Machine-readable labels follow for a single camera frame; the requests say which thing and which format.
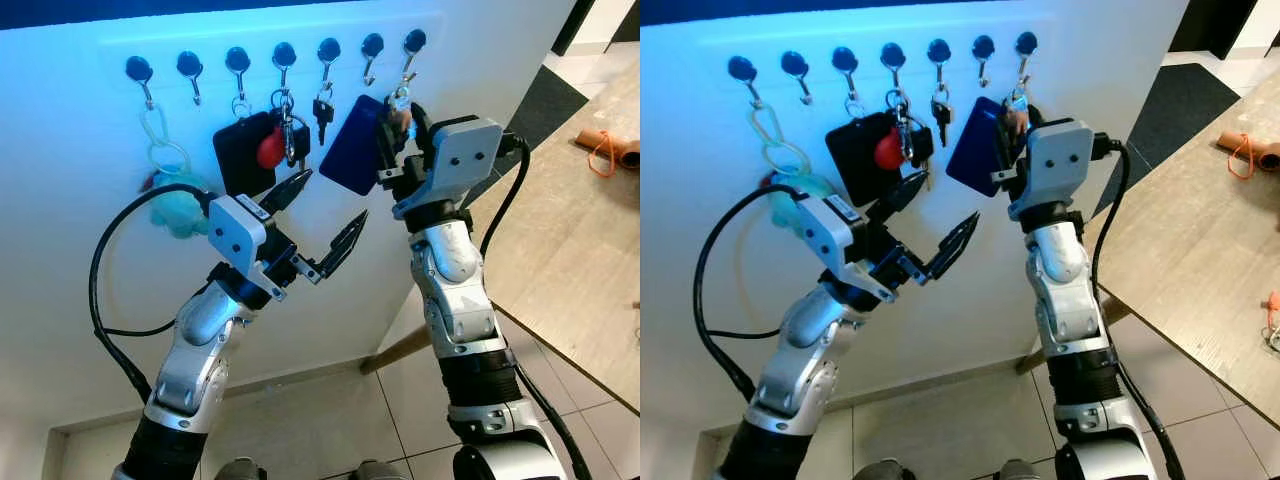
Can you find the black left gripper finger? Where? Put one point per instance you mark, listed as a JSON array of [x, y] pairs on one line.
[[345, 240], [955, 243], [290, 188], [900, 190]]

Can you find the navy card key bunch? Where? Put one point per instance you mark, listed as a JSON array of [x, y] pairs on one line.
[[345, 150], [970, 150]]

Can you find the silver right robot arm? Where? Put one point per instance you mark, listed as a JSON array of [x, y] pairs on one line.
[[1065, 300], [460, 310]]

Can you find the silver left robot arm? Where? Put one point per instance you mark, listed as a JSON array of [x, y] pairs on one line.
[[195, 340], [805, 340]]

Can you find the red tag key bunch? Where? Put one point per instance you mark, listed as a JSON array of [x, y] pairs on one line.
[[887, 152], [269, 150]]

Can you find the black card key tag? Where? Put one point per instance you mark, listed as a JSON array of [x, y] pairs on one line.
[[235, 160], [850, 160]]

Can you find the small black-headed key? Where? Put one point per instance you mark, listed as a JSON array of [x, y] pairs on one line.
[[322, 110], [940, 112]]

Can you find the black knob metal hook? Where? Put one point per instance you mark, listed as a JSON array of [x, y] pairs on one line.
[[845, 58], [938, 49], [329, 48], [237, 58], [892, 54], [983, 46], [1026, 43], [189, 64], [794, 63], [414, 40], [742, 68], [284, 53], [139, 69], [372, 44]]

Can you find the dark floor mat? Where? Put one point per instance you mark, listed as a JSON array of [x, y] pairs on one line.
[[1180, 105], [545, 105]]

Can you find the wooden table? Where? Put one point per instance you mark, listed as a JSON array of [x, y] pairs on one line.
[[1200, 250], [570, 250]]

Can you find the white hook board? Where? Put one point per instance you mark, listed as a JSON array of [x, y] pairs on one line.
[[60, 150], [700, 130]]

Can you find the grey right robot leg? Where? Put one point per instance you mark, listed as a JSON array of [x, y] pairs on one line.
[[375, 469], [1015, 469]]

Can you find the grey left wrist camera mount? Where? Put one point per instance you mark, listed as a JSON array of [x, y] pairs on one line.
[[235, 232], [830, 235]]

